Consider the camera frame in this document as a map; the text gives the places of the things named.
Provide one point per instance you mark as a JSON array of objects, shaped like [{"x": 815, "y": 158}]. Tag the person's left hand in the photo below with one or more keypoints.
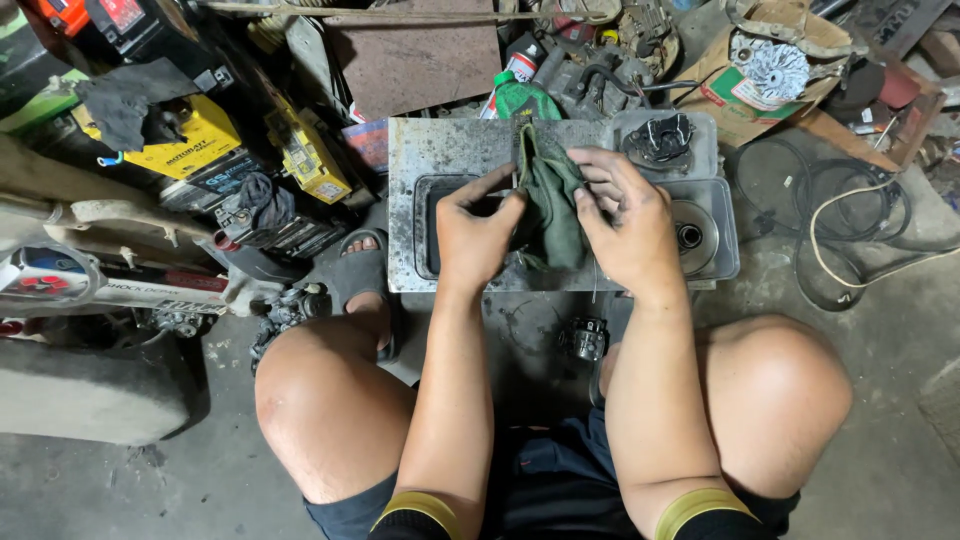
[{"x": 469, "y": 240}]

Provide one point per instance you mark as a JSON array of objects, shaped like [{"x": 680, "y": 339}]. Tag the person's right hand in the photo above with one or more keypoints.
[{"x": 637, "y": 232}]

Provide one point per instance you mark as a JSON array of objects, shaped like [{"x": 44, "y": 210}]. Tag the green cloth rag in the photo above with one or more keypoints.
[{"x": 555, "y": 202}]

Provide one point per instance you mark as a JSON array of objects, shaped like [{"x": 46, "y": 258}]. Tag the clear tray with dark inside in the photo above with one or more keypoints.
[{"x": 427, "y": 225}]

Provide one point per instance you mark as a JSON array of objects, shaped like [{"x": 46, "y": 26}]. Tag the metal pulley disc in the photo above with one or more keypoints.
[{"x": 697, "y": 236}]

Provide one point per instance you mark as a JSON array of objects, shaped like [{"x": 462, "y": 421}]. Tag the clear plastic container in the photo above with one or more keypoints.
[
  {"x": 726, "y": 225},
  {"x": 705, "y": 131}
]

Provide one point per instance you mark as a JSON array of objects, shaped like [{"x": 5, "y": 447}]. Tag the black engine part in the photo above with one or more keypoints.
[{"x": 660, "y": 141}]

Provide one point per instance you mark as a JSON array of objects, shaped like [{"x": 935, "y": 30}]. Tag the stained metal work board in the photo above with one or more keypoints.
[{"x": 450, "y": 146}]

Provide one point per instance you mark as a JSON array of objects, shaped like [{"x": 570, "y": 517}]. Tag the black sandal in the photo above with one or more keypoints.
[{"x": 360, "y": 274}]

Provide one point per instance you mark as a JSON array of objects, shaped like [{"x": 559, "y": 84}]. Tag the small black metal part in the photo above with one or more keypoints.
[{"x": 585, "y": 339}]

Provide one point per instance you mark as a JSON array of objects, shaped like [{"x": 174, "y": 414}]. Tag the person's left foot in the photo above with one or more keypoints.
[{"x": 364, "y": 306}]

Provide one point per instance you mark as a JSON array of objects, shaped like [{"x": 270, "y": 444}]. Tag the green plastic bottle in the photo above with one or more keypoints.
[{"x": 525, "y": 99}]

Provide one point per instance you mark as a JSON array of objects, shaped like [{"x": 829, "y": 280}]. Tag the grey engine block part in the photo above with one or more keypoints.
[{"x": 592, "y": 82}]

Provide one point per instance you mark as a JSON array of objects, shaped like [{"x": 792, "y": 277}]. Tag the torn cardboard box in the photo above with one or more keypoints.
[{"x": 720, "y": 90}]

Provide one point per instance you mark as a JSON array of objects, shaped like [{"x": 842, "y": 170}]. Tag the plain black battery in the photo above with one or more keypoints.
[{"x": 300, "y": 236}]

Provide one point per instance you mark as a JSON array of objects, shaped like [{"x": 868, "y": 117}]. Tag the white spray can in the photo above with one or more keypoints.
[{"x": 521, "y": 66}]

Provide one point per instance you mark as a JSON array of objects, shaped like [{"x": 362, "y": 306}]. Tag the narrow yellow battery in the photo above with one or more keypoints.
[{"x": 307, "y": 154}]

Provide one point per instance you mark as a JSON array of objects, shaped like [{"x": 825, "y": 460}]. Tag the brown flat board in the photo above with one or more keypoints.
[{"x": 412, "y": 60}]

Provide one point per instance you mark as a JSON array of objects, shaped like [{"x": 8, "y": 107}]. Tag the dark blue cloth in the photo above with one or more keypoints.
[{"x": 262, "y": 199}]

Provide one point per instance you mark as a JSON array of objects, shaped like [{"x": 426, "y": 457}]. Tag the silver finned rotor part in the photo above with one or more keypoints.
[{"x": 772, "y": 69}]

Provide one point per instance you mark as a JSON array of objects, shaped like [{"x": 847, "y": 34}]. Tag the person's left leg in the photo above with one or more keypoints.
[{"x": 330, "y": 405}]

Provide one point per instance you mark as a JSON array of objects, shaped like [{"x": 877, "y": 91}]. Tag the person's leg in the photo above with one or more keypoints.
[
  {"x": 772, "y": 405},
  {"x": 330, "y": 405}
]

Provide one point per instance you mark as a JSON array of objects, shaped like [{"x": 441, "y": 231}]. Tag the person's right leg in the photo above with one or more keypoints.
[{"x": 772, "y": 405}]

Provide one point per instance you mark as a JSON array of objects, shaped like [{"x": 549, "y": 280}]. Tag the long wooden stick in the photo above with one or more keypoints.
[{"x": 375, "y": 13}]

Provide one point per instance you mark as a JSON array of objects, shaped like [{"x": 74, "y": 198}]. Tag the dark navy shorts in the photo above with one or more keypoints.
[{"x": 555, "y": 480}]

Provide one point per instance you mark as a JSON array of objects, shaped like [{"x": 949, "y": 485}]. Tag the black battery with white label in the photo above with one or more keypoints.
[{"x": 214, "y": 180}]

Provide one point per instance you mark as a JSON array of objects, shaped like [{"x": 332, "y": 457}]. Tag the black sleeve with yellow cuff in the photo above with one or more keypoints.
[
  {"x": 712, "y": 517},
  {"x": 416, "y": 517}
]

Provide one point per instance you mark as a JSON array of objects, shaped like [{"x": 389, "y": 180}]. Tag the wide yellow battery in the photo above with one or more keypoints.
[{"x": 199, "y": 142}]

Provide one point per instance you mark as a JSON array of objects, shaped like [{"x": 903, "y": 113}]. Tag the small grey carburetor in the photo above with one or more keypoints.
[{"x": 180, "y": 319}]

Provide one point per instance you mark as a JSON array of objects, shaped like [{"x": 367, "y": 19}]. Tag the brown wooden crate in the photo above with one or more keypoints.
[{"x": 911, "y": 97}]

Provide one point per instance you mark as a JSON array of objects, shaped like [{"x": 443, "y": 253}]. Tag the black rag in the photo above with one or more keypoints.
[{"x": 120, "y": 101}]

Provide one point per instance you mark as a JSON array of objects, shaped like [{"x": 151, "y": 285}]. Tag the black battery with red label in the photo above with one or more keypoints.
[{"x": 142, "y": 26}]

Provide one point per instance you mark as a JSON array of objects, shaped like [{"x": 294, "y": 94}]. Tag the grey motorcycle seat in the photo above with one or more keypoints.
[{"x": 82, "y": 390}]

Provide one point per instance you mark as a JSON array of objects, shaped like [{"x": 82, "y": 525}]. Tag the white motorcycle frame part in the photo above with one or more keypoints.
[{"x": 112, "y": 289}]

